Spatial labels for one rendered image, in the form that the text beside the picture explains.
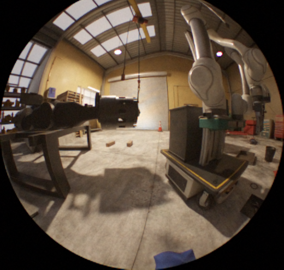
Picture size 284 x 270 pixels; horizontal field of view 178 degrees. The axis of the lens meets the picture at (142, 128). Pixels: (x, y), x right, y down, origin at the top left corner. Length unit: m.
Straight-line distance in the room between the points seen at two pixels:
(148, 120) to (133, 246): 6.65
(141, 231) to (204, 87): 0.87
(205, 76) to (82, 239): 1.08
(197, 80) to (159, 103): 6.46
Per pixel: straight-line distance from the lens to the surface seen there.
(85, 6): 6.24
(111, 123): 1.29
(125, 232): 0.75
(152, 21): 7.07
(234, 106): 1.03
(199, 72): 0.40
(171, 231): 0.76
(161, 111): 6.74
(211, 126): 0.57
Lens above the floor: 0.70
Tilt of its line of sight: 4 degrees down
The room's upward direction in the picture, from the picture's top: 1 degrees counter-clockwise
